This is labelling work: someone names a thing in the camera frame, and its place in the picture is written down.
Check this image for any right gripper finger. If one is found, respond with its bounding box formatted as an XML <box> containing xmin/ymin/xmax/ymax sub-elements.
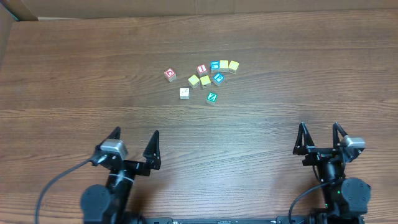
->
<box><xmin>292</xmin><ymin>122</ymin><xmax>315</xmax><ymax>155</ymax></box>
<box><xmin>332</xmin><ymin>122</ymin><xmax>348</xmax><ymax>149</ymax></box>

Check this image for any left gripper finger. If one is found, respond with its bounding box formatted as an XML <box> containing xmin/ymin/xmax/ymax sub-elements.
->
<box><xmin>107</xmin><ymin>126</ymin><xmax>121</xmax><ymax>140</ymax></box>
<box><xmin>143</xmin><ymin>130</ymin><xmax>161</xmax><ymax>170</ymax></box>

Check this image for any red apple block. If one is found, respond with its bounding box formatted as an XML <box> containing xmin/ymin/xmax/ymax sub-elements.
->
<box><xmin>164</xmin><ymin>68</ymin><xmax>177</xmax><ymax>82</ymax></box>

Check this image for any green Z block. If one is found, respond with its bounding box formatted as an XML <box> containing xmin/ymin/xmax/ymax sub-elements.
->
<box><xmin>206</xmin><ymin>92</ymin><xmax>218</xmax><ymax>105</ymax></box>

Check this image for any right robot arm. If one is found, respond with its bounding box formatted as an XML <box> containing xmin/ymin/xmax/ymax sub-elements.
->
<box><xmin>288</xmin><ymin>123</ymin><xmax>371</xmax><ymax>223</ymax></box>

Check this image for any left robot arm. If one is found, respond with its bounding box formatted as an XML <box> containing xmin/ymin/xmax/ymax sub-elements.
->
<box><xmin>80</xmin><ymin>127</ymin><xmax>161</xmax><ymax>224</ymax></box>

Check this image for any white picture block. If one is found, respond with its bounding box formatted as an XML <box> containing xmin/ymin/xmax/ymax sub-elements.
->
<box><xmin>179</xmin><ymin>88</ymin><xmax>190</xmax><ymax>100</ymax></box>

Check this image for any yellow U block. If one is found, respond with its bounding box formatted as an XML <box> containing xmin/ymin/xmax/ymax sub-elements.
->
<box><xmin>188</xmin><ymin>75</ymin><xmax>200</xmax><ymax>89</ymax></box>

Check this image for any yellow K block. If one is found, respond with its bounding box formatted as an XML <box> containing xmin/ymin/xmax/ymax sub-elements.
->
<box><xmin>200</xmin><ymin>75</ymin><xmax>211</xmax><ymax>89</ymax></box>

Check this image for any red I block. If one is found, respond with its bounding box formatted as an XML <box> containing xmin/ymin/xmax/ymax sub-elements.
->
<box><xmin>197</xmin><ymin>64</ymin><xmax>209</xmax><ymax>77</ymax></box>

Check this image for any blue P block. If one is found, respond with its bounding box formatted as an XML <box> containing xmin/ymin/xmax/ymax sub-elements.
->
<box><xmin>212</xmin><ymin>72</ymin><xmax>225</xmax><ymax>86</ymax></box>

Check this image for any yellow block upper right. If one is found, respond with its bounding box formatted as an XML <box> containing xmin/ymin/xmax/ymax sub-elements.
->
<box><xmin>228</xmin><ymin>60</ymin><xmax>239</xmax><ymax>74</ymax></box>

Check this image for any blue L block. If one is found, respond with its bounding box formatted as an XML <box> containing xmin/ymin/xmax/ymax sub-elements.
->
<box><xmin>210</xmin><ymin>61</ymin><xmax>220</xmax><ymax>73</ymax></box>

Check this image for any yellow block upper middle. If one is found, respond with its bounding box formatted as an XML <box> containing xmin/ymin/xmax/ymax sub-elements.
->
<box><xmin>220</xmin><ymin>60</ymin><xmax>229</xmax><ymax>72</ymax></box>

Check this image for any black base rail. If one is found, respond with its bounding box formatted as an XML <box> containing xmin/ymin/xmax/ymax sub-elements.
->
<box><xmin>135</xmin><ymin>216</ymin><xmax>310</xmax><ymax>224</ymax></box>

